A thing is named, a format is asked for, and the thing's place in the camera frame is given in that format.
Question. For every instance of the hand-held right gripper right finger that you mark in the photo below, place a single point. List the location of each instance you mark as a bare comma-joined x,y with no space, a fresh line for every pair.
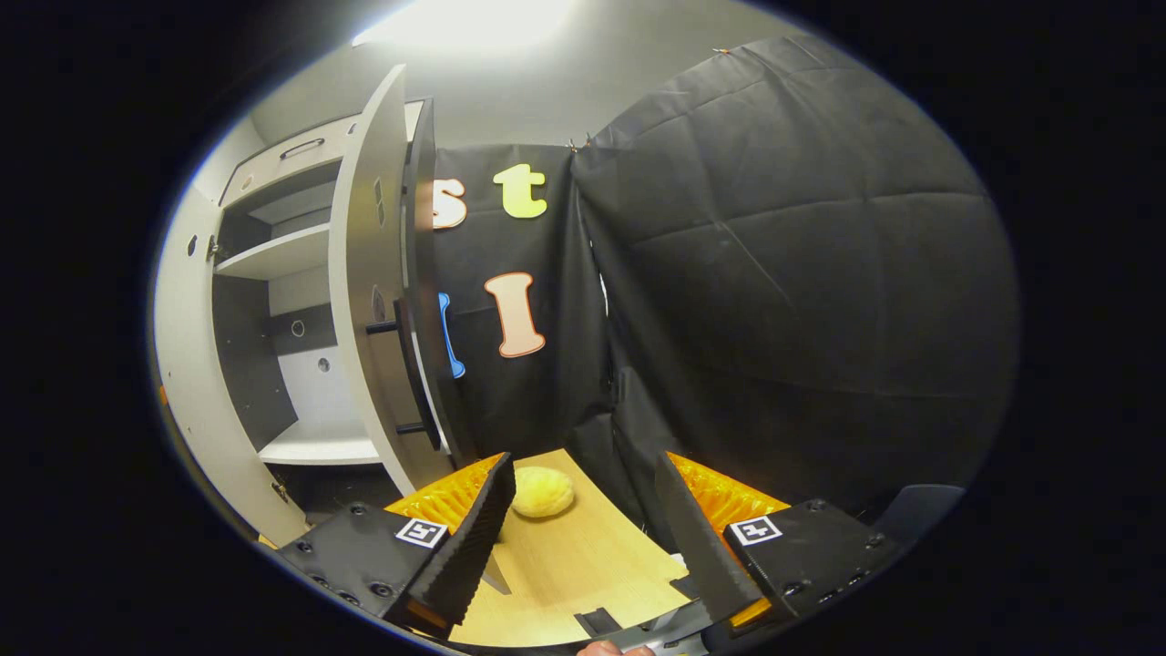
701,547

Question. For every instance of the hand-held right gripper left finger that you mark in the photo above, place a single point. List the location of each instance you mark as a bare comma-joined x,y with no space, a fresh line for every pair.
474,538

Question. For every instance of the grey double-door shoe cabinet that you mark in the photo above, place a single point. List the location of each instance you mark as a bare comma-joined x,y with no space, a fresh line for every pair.
246,364

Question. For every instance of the white cabinet shelf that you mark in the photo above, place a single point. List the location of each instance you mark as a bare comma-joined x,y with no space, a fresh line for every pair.
319,446
278,255

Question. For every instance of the grey cabinet drawer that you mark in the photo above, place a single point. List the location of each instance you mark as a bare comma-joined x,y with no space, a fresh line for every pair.
273,173

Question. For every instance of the yellow fluffy pad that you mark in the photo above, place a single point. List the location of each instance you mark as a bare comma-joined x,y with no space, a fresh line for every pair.
542,492

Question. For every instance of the black backdrop cloth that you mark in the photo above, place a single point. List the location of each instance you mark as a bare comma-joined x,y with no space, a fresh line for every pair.
774,273

